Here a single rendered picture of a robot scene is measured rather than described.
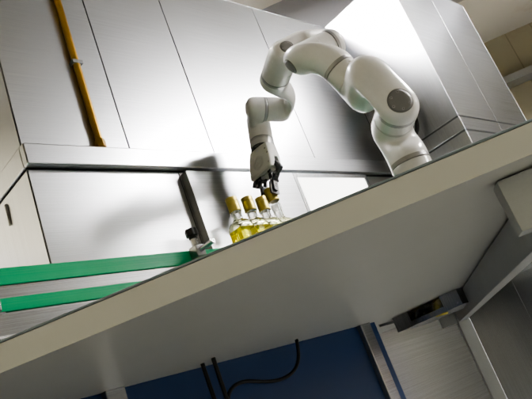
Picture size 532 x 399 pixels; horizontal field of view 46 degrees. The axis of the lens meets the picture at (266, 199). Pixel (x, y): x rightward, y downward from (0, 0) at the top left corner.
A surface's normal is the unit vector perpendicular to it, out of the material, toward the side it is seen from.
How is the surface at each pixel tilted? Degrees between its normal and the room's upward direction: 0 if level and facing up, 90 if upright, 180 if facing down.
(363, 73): 89
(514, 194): 90
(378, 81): 90
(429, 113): 90
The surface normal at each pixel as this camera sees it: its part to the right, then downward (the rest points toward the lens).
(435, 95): -0.70, 0.01
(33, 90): 0.62, -0.47
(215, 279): -0.21, -0.26
